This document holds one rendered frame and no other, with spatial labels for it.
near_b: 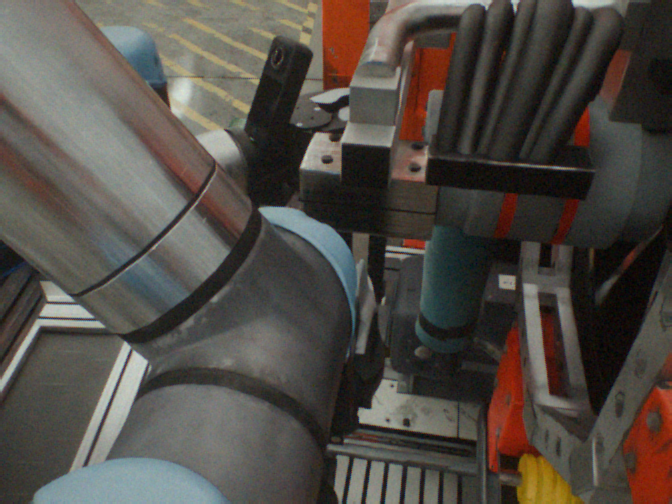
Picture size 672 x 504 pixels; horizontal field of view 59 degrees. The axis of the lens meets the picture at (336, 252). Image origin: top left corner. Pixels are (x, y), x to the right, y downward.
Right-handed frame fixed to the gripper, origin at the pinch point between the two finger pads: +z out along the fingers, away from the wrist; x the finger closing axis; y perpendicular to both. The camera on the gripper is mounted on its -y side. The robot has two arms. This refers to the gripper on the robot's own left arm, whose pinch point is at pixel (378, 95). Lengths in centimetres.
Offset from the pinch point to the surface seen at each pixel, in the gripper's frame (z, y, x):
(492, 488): 11, 69, 23
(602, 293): 15.0, 20.5, 27.3
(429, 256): 0.7, 18.6, 10.7
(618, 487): -16.0, 6.9, 46.3
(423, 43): 1.7, -7.5, 5.2
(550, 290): 11.1, 21.4, 22.7
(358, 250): 42, 82, -57
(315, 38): 129, 80, -209
